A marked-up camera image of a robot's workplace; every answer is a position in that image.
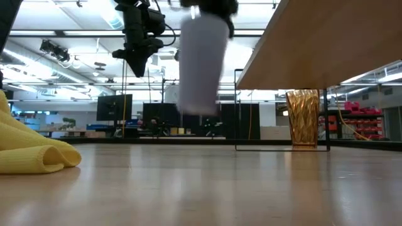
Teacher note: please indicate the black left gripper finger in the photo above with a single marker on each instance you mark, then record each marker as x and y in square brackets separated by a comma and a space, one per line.
[137, 64]

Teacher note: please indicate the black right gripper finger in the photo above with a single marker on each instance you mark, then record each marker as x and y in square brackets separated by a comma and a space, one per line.
[230, 26]

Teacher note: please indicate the tall white plastic cup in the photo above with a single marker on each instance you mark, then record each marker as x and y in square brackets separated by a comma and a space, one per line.
[201, 66]

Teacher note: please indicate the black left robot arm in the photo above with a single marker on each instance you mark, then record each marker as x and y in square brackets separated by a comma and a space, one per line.
[7, 19]

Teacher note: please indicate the black monitor screen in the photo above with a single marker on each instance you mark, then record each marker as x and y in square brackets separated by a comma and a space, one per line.
[114, 107]

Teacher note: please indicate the green potted plant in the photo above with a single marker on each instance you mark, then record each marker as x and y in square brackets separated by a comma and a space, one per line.
[68, 123]

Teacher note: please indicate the amber ribbed plastic tumbler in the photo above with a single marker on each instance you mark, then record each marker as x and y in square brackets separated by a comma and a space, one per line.
[303, 119]

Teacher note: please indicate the yellow folded cloth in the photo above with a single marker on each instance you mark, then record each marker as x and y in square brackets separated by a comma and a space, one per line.
[31, 150]

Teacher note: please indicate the rack with red bins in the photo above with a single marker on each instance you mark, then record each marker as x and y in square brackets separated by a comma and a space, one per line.
[361, 120]

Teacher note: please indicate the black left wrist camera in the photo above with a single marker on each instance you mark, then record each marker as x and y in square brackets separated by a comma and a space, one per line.
[156, 22]

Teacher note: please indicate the ceiling camera rig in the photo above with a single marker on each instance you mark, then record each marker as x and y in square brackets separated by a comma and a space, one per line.
[55, 51]

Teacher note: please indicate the black table edge rail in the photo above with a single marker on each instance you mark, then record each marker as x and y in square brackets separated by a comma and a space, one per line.
[188, 141]

